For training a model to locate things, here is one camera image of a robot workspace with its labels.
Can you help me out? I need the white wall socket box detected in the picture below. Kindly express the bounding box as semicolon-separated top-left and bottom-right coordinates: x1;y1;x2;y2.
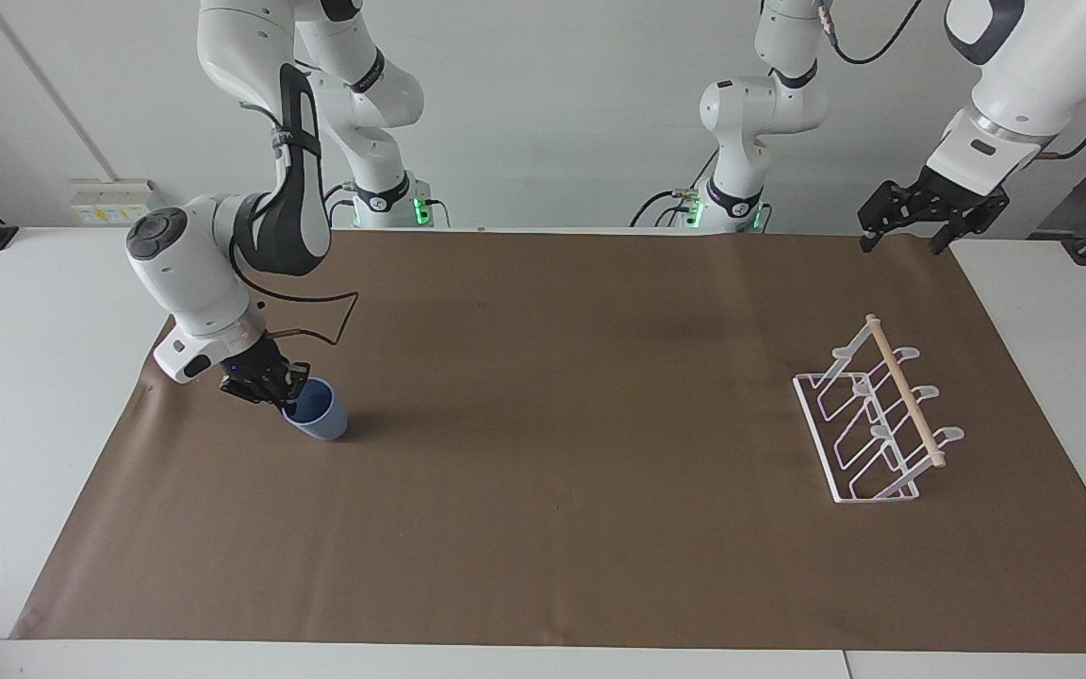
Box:
70;178;156;227

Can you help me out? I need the blue cup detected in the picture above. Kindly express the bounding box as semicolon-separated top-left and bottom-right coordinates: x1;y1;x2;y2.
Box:
281;377;351;443

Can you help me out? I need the white wire cup holder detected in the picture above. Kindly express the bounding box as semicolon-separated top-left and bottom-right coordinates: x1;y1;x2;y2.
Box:
792;313;967;506

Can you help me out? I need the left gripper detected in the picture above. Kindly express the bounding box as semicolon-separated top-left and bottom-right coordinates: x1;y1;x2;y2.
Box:
858;167;1012;257

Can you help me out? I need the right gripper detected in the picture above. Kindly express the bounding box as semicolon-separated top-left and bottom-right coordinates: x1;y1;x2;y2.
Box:
219;332;312;410

